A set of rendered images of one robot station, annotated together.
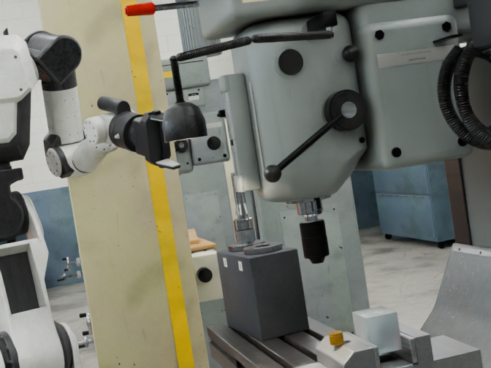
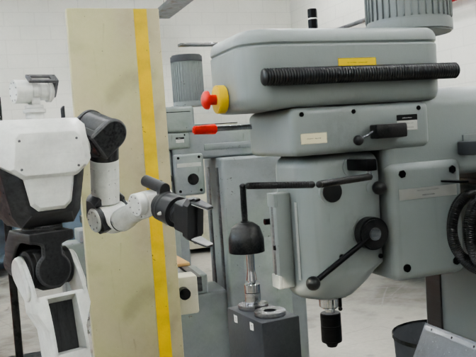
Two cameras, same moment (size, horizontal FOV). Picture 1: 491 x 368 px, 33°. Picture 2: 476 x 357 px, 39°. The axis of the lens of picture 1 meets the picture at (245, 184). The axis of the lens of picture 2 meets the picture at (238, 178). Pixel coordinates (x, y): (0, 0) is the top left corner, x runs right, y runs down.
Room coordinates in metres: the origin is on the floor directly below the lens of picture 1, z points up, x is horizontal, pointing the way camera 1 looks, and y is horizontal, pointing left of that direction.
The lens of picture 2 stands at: (0.03, 0.21, 1.68)
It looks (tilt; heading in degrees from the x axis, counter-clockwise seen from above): 3 degrees down; 355
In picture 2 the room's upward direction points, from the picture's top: 4 degrees counter-clockwise
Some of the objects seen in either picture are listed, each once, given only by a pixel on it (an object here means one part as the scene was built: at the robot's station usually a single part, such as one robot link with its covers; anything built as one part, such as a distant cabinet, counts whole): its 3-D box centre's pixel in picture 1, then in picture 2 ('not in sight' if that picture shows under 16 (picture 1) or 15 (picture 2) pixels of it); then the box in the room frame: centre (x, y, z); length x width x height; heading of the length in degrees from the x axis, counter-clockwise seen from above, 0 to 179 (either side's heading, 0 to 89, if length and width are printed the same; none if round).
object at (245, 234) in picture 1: (245, 232); (252, 295); (1.98, 0.02, 1.21); 0.05 x 0.05 x 0.05
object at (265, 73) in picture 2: not in sight; (363, 74); (1.38, -0.18, 1.79); 0.45 x 0.04 x 0.04; 105
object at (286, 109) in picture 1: (297, 110); (326, 223); (1.52, -0.11, 1.47); 0.21 x 0.19 x 0.32; 15
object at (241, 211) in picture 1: (239, 195); (251, 264); (1.98, 0.02, 1.30); 0.03 x 0.03 x 0.11
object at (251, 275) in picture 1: (260, 286); (263, 341); (1.93, 0.00, 1.09); 0.22 x 0.12 x 0.20; 21
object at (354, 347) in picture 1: (346, 353); not in sight; (1.28, -0.12, 1.08); 0.12 x 0.06 x 0.04; 14
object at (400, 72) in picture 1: (391, 96); (399, 214); (1.57, -0.30, 1.47); 0.24 x 0.19 x 0.26; 15
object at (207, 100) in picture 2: not in sight; (209, 100); (1.45, 0.13, 1.76); 0.04 x 0.03 x 0.04; 15
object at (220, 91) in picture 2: not in sight; (219, 99); (1.46, 0.11, 1.76); 0.06 x 0.02 x 0.06; 15
